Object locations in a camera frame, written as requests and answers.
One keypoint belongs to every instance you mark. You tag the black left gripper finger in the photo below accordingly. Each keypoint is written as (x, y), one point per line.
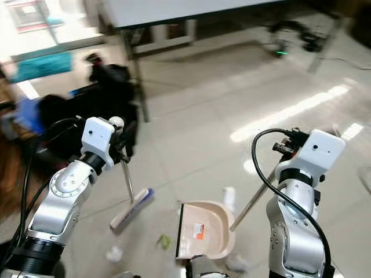
(128, 133)

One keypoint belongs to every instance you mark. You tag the broom with blue bristles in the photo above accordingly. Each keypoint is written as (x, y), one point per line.
(132, 209)

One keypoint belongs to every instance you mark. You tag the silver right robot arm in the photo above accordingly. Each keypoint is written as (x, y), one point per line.
(295, 226)

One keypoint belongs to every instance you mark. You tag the teal floor mat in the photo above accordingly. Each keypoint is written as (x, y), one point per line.
(42, 66)

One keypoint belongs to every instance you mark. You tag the black bag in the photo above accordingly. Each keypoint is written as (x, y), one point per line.
(87, 98)

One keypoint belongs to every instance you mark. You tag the blue cloth item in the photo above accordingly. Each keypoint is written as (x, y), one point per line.
(29, 114)

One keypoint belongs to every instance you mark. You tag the long white paper scrap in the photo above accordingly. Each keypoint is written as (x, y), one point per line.
(229, 198)

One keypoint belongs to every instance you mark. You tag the green paper scrap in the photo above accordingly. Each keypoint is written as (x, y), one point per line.
(164, 241)

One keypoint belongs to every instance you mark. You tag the white crumpled plastic wrapper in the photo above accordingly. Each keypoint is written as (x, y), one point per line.
(113, 253)

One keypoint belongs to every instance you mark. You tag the red framed sign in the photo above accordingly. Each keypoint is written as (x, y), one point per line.
(33, 14)

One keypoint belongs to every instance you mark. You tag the robot right leg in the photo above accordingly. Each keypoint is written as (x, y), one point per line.
(208, 269)

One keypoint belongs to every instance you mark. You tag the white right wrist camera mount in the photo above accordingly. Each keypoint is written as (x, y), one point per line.
(316, 150)

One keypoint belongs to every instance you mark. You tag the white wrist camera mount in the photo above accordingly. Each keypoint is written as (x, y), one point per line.
(97, 136)
(316, 150)

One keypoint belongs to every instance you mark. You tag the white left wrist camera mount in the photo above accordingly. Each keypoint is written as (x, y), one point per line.
(97, 136)

